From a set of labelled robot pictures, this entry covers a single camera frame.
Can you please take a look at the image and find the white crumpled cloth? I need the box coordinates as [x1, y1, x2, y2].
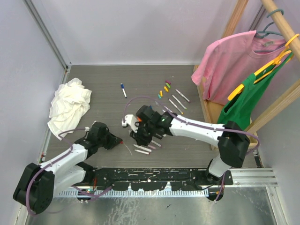
[47, 78, 92, 140]

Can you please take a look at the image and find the yellow clothes hanger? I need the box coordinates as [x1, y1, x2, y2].
[227, 34, 300, 101]

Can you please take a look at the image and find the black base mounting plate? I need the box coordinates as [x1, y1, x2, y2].
[75, 167, 222, 191]

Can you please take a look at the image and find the wooden clothes rack frame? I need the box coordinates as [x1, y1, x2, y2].
[193, 0, 300, 151]

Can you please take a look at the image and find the blue capped white marker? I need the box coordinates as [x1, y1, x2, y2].
[120, 83, 127, 98]

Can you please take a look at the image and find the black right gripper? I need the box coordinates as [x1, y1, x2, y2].
[130, 120, 157, 146]

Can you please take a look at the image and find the pink t-shirt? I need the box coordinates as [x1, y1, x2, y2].
[192, 30, 286, 105]

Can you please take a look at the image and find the grey-blue clothes hanger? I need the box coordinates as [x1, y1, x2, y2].
[255, 8, 284, 40]

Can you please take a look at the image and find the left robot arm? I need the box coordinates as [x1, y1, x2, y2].
[13, 122, 122, 215]

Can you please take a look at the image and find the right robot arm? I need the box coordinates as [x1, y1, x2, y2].
[121, 105, 250, 185]

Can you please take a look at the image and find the green tank top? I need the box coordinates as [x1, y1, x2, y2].
[217, 56, 286, 130]

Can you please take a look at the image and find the green capped white marker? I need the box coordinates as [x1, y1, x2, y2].
[172, 94, 187, 110]

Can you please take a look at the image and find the wooden hanging rod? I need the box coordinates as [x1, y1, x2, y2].
[261, 0, 300, 60]

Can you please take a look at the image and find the red capped white marker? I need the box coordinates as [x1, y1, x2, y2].
[134, 149, 150, 155]

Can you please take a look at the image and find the white slotted cable duct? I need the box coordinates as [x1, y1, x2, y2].
[57, 188, 209, 198]

